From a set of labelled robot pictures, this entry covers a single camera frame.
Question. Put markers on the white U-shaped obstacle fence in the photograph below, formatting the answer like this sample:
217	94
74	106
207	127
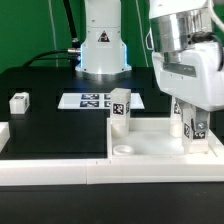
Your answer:
100	171

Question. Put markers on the white marker sheet with tags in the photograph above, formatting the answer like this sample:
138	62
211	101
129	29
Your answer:
95	101

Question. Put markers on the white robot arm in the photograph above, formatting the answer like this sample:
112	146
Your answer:
172	26

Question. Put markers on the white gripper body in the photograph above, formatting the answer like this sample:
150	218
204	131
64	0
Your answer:
198	78

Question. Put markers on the white square table top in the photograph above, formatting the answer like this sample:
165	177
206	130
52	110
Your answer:
150	139

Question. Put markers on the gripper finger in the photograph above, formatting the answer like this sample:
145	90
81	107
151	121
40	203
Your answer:
182	110
201	120

